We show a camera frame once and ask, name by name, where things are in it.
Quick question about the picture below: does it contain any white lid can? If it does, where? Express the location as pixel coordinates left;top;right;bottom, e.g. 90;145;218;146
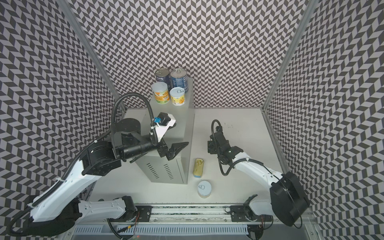
198;181;212;199
170;87;185;106
151;82;170;104

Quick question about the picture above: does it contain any white lid can front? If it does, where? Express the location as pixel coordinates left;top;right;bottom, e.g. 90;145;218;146
198;181;212;199

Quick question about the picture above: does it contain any blue label tin can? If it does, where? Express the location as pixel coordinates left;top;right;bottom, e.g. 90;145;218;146
170;68;189;93

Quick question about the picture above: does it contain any tomato can dark label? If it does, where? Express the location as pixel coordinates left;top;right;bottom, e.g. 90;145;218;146
155;68;172;90

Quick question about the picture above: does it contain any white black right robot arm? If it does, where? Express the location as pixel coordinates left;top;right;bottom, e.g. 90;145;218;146
208;131;311;227

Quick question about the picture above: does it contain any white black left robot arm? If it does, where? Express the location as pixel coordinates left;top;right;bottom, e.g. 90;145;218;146
19;113;188;237

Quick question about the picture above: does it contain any grey metal cabinet box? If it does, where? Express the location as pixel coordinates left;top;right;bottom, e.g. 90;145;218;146
129;77;195;185

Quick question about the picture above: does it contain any gold rectangular sardine tin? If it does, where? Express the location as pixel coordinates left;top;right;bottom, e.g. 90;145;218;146
193;159;204;178

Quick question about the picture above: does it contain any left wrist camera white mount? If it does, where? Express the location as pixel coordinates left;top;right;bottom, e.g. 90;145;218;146
151;112;176;143

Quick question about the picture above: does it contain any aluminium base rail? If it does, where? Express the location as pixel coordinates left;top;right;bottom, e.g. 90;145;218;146
62;203;319;240

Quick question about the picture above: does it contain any left aluminium corner post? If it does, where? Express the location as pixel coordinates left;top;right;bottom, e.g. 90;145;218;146
56;0;120;105

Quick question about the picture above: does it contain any aluminium corner post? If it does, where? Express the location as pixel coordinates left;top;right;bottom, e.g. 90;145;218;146
261;0;319;112
56;0;120;105

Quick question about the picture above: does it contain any right aluminium corner post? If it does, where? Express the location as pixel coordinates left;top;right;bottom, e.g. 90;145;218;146
261;0;319;112

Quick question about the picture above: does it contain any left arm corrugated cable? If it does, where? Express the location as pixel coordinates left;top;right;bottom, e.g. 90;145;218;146
7;92;158;238

